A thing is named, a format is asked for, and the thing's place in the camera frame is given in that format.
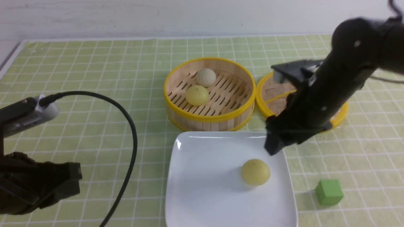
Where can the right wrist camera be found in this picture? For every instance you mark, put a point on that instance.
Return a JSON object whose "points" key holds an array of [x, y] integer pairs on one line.
{"points": [[295, 72]]}

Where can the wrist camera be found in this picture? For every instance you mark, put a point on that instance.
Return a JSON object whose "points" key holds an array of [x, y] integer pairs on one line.
{"points": [[25, 114], [295, 72]]}

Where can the woven bamboo steamer lid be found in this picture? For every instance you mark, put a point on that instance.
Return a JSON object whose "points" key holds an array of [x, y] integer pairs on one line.
{"points": [[271, 98]]}

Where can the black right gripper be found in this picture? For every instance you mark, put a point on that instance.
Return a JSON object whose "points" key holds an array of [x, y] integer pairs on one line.
{"points": [[298, 122]]}

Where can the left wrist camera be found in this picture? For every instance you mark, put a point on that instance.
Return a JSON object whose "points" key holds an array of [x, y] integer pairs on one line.
{"points": [[25, 114]]}

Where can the white square plate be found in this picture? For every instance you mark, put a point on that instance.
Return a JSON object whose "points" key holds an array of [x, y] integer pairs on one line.
{"points": [[205, 189]]}

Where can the bamboo steamer basket yellow rim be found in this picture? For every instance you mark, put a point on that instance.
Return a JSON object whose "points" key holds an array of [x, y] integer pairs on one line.
{"points": [[231, 98]]}

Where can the green checked tablecloth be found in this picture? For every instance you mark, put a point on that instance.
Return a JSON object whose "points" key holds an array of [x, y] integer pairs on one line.
{"points": [[365, 153]]}

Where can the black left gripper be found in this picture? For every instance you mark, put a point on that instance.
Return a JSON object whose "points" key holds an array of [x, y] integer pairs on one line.
{"points": [[27, 185]]}

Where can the pale white steamed bun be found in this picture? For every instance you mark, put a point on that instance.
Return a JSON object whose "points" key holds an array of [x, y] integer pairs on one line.
{"points": [[205, 77]]}

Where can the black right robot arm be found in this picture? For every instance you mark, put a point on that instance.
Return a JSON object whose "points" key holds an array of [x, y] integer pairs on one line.
{"points": [[359, 47]]}

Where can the yellow steamed bun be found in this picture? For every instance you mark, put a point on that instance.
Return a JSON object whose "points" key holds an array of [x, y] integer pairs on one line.
{"points": [[255, 172], [197, 95]]}

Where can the green cube block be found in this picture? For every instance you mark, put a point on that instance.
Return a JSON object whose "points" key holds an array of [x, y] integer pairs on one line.
{"points": [[329, 192]]}

